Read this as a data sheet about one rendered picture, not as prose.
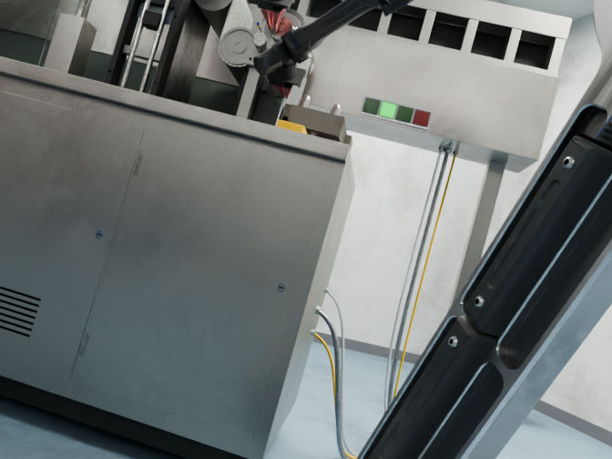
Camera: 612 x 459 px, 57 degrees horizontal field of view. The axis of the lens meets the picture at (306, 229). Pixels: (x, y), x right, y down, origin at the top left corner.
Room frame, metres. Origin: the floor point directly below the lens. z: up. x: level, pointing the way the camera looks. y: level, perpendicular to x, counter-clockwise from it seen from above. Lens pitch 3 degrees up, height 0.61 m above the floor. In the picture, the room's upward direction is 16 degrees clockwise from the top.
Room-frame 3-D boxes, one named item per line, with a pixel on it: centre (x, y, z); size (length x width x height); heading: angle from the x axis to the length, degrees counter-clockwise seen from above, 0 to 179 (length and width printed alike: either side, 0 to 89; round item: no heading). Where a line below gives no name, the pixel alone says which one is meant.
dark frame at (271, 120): (1.84, 0.26, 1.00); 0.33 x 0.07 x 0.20; 173
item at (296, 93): (1.78, 0.16, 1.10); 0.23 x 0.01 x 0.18; 173
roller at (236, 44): (1.81, 0.34, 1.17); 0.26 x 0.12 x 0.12; 173
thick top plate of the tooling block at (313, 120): (1.81, 0.03, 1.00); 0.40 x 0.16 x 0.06; 173
